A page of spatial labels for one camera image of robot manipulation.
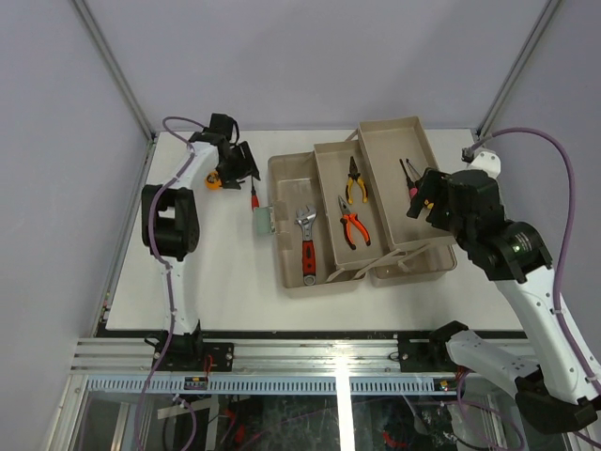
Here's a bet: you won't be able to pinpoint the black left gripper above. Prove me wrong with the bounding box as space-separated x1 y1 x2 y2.
214 141 255 190

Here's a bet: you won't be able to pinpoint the orange long nose pliers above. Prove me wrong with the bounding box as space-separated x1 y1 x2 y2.
338 195 371 250

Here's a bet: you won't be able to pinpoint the orange tape measure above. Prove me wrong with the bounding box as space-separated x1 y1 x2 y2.
205 171 223 191

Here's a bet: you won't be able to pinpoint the aluminium front rail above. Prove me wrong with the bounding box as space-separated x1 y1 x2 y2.
69 337 455 379

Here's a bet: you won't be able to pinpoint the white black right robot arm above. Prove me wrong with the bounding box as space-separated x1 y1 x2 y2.
407 168 600 434

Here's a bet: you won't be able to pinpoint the translucent brown tool box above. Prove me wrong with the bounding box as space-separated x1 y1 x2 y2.
268 117 456 298

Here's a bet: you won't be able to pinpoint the silver adjustable wrench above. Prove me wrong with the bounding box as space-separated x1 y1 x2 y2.
296 204 316 286

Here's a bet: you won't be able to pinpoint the red handle screwdriver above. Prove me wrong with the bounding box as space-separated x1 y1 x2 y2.
251 186 259 210

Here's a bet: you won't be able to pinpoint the small black yellow screwdriver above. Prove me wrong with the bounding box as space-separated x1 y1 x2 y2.
405 158 421 198

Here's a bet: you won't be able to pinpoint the pink handle screwdriver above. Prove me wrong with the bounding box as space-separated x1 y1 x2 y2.
399 159 418 199

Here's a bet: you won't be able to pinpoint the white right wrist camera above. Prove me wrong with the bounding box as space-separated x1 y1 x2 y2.
465 148 501 179

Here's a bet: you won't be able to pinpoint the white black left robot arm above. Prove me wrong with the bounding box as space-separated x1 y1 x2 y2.
141 113 260 335

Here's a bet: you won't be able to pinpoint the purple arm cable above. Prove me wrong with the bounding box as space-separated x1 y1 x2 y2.
132 116 208 451
455 126 601 450

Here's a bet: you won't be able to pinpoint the green tool box latch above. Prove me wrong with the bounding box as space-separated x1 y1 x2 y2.
253 206 275 236

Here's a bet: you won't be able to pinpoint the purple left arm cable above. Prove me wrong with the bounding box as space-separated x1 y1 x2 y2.
132 116 208 451

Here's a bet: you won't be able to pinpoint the yellow combination pliers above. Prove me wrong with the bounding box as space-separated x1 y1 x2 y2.
345 156 368 205

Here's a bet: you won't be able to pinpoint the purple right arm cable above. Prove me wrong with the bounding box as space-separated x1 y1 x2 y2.
455 126 601 450

